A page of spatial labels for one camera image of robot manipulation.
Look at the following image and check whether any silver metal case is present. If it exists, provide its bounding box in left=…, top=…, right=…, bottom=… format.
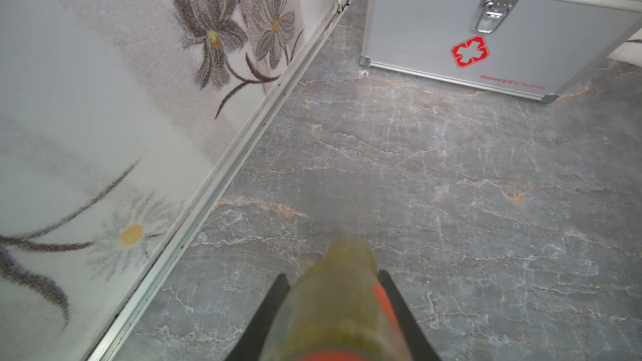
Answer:
left=360, top=0, right=641, bottom=103

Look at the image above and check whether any green Fairy bottle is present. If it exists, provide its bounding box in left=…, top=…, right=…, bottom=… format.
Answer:
left=259, top=237, right=411, bottom=360

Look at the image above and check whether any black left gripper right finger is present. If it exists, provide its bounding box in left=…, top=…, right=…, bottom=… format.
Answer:
left=379, top=269, right=441, bottom=361

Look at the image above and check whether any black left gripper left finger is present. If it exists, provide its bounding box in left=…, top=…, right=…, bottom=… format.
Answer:
left=224, top=273, right=290, bottom=361

